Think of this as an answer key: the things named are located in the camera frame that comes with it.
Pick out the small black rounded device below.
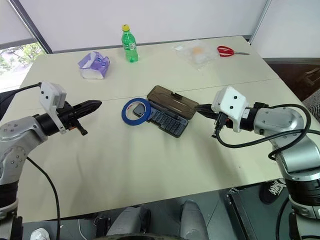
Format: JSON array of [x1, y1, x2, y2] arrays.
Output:
[[133, 103, 148, 118]]

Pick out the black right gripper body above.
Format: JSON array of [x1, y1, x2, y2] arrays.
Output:
[[207, 110, 235, 139]]

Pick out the grey wall post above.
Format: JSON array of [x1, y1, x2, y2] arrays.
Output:
[[249, 0, 273, 45]]

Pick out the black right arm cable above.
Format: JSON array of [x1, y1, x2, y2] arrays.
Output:
[[214, 103, 313, 161]]

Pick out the purple and white carton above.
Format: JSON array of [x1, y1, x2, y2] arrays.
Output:
[[77, 51, 111, 81]]

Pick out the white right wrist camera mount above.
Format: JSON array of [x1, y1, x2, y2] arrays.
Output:
[[211, 86, 250, 134]]

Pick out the blue tape roll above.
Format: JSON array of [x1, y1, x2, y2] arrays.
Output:
[[121, 97, 152, 128]]

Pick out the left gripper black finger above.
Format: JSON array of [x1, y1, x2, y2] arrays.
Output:
[[74, 107, 100, 119], [72, 99, 103, 112]]

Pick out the dark window frame post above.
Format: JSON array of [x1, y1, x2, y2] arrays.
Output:
[[9, 0, 54, 55]]

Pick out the black shoe white print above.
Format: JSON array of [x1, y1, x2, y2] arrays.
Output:
[[259, 177, 289, 205]]

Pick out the thin white cable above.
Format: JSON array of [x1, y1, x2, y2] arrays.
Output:
[[78, 219, 86, 240]]

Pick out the black metal frame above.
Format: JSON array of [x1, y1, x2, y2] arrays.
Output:
[[226, 186, 259, 240]]

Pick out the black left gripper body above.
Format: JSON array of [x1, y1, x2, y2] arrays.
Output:
[[56, 100, 89, 137]]

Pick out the red handled scissors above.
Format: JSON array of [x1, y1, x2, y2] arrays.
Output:
[[216, 45, 251, 58]]

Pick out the clear plastic bag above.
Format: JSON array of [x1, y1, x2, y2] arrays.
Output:
[[173, 39, 219, 72]]

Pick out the green plastic bottle yellow cap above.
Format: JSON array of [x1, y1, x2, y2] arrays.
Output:
[[121, 24, 139, 64]]

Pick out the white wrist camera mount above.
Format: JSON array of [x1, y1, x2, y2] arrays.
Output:
[[39, 81, 68, 134], [211, 86, 250, 134]]

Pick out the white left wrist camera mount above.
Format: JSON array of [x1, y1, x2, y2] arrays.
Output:
[[39, 81, 68, 134]]

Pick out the black white patterned fabric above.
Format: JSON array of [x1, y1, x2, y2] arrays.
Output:
[[302, 89, 320, 114]]

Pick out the drill bit case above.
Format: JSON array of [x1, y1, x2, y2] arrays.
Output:
[[145, 84, 200, 138]]

